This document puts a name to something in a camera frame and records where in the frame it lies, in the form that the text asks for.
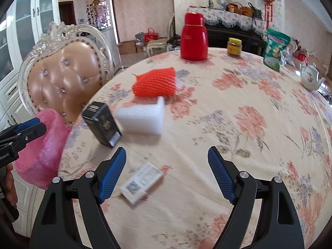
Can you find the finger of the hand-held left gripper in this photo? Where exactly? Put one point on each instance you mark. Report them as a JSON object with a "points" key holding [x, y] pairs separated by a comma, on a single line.
{"points": [[33, 132], [27, 124]]}

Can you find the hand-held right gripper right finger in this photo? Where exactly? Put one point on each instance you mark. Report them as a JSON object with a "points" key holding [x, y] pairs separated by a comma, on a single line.
{"points": [[220, 171]]}

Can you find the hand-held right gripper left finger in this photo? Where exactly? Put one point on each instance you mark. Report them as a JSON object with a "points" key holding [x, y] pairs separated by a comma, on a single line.
{"points": [[112, 171]]}

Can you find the pink trash bin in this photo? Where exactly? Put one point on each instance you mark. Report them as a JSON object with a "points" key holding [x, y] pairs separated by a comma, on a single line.
{"points": [[49, 145]]}

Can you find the small white cardboard box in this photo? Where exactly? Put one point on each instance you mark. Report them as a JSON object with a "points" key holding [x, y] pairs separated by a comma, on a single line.
{"points": [[141, 182]]}

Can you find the black cardboard box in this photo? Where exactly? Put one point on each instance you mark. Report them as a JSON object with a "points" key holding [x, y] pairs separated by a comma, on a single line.
{"points": [[102, 125]]}

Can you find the person's left hand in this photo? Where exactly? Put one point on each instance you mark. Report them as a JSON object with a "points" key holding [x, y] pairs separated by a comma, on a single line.
{"points": [[11, 186]]}

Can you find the ornate tufted leather chair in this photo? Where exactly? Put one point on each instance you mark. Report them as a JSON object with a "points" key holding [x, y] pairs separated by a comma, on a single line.
{"points": [[64, 83]]}

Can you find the white foam block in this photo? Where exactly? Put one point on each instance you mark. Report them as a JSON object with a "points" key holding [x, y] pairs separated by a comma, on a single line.
{"points": [[141, 116]]}

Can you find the orange foam net sleeve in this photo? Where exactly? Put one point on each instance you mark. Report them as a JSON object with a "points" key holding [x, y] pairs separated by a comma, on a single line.
{"points": [[154, 83]]}

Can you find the white glass-door cabinet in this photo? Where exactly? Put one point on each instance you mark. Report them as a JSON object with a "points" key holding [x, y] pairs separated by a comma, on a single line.
{"points": [[26, 18]]}

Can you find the brown wooden door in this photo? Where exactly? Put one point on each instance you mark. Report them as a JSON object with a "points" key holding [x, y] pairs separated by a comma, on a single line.
{"points": [[67, 13]]}

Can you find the large cardboard box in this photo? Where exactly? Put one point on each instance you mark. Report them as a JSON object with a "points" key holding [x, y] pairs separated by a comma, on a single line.
{"points": [[127, 47]]}

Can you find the yellow-lidded glass jar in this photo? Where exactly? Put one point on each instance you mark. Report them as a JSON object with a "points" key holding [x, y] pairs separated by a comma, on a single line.
{"points": [[234, 47]]}

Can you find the white porcelain teapot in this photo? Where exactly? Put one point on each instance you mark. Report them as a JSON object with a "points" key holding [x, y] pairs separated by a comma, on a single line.
{"points": [[311, 77]]}

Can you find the clear plastic bag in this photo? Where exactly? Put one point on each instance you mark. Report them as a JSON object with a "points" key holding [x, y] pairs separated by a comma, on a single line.
{"points": [[288, 58]]}

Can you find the white carved lattice screen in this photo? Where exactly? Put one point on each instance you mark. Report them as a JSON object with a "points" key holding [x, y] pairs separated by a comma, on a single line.
{"points": [[99, 14]]}

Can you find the green snack bag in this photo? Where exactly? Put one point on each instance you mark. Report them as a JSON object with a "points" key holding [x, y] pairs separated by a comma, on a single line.
{"points": [[275, 49]]}

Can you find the white cushioned side chair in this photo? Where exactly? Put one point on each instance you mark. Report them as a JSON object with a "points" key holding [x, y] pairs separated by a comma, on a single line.
{"points": [[157, 44]]}

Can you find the red thermos jug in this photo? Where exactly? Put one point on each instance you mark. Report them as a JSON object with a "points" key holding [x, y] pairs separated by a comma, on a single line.
{"points": [[194, 39]]}

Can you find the grey shopping bag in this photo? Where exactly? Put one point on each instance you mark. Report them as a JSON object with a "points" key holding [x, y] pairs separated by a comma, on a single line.
{"points": [[139, 38]]}

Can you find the black upright piano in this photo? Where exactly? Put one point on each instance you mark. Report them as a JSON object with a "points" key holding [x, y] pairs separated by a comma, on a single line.
{"points": [[233, 35]]}

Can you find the red handbag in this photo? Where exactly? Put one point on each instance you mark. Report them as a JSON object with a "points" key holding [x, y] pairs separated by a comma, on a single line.
{"points": [[151, 36]]}

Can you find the white ornate sofa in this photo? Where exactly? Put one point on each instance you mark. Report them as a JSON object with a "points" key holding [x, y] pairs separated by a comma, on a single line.
{"points": [[316, 54]]}

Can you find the lace piano cover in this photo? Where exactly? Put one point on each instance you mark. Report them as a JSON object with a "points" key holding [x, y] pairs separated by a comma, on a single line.
{"points": [[217, 14]]}

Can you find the orange woven basket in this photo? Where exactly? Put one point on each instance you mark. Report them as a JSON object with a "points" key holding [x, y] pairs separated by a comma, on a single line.
{"points": [[247, 11]]}

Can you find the dark handbag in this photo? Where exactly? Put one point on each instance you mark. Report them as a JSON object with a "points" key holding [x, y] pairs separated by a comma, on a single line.
{"points": [[255, 12]]}

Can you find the red and yellow basket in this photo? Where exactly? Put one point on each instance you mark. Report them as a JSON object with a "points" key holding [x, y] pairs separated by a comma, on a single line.
{"points": [[234, 7]]}

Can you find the small dark figurine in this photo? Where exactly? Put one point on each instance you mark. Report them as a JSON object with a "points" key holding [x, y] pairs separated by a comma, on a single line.
{"points": [[210, 1]]}

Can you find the tall white lattice partition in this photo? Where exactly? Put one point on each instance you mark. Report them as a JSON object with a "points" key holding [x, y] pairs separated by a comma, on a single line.
{"points": [[277, 5]]}

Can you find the wall intercom panel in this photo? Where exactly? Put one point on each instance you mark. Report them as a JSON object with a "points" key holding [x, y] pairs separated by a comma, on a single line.
{"points": [[81, 20]]}

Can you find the red knot wall ornament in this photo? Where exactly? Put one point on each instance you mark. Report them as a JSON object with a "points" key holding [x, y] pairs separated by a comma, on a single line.
{"points": [[268, 0]]}

